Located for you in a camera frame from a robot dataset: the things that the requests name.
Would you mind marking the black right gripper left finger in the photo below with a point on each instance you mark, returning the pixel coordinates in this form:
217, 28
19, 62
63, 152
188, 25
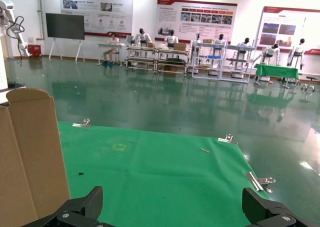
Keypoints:
85, 207

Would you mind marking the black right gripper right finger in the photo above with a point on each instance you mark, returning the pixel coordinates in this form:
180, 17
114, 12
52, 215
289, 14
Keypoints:
257, 207

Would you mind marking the white industrial robot arm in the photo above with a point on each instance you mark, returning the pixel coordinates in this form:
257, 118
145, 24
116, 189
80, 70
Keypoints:
6, 5

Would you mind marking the large open cardboard box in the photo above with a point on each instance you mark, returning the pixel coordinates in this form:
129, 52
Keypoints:
32, 149

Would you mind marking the red box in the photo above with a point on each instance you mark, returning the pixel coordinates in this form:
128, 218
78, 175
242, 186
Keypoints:
34, 50

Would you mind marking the metal binder clip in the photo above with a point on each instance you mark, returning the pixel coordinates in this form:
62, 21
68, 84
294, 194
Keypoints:
228, 140
260, 181

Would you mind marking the small black debris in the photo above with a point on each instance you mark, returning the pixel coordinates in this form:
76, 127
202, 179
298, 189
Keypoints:
80, 173

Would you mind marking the short wooden stick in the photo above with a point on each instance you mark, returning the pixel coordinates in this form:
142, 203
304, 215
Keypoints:
205, 150

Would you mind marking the green table cloth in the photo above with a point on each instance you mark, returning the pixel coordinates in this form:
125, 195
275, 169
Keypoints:
162, 182

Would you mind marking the white marker pen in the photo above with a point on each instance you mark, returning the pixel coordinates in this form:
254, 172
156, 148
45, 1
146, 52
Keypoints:
81, 125

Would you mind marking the green covered table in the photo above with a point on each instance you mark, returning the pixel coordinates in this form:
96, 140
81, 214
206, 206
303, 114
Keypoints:
277, 71

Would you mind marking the black stool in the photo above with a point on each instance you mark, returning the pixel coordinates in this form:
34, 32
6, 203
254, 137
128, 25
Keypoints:
311, 78

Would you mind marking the blue plastic tray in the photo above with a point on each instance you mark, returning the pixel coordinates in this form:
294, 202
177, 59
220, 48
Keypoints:
214, 57

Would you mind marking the white humanoid robot black head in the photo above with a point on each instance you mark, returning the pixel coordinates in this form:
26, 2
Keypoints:
171, 39
220, 40
298, 49
142, 38
246, 40
271, 51

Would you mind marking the white screen stand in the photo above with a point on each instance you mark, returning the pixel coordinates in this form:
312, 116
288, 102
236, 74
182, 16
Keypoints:
80, 44

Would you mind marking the white desk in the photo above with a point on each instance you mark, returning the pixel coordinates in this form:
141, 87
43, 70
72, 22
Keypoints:
120, 44

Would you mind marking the white cabinet cart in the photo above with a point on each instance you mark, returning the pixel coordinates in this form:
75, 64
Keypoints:
2, 62

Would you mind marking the seated person white shirt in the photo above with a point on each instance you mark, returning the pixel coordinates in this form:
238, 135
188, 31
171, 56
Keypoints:
113, 40

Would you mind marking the flat cardboard carton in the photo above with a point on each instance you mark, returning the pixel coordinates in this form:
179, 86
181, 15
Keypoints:
208, 41

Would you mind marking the small cardboard carton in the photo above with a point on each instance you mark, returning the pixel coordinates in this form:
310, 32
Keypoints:
151, 45

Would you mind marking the closed cardboard carton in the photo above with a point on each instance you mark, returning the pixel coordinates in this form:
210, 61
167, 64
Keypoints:
180, 46

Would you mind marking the black display screen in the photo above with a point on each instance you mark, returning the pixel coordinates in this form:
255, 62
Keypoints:
65, 25

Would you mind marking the metal frame workbench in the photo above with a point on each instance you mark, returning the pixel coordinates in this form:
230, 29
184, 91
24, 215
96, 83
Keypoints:
172, 52
141, 59

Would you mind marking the white frame shelf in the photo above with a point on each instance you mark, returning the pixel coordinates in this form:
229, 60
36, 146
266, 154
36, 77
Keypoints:
240, 47
210, 44

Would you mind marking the wall info board four photos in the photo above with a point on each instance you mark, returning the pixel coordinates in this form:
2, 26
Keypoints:
287, 27

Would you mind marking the wall info board photo row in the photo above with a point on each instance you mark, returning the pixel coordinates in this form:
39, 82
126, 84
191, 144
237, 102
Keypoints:
197, 24

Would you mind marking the wall info board with icons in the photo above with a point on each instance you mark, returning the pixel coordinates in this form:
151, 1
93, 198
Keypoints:
100, 12

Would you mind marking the grey wall pipe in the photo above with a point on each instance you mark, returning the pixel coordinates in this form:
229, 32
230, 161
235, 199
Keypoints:
39, 12

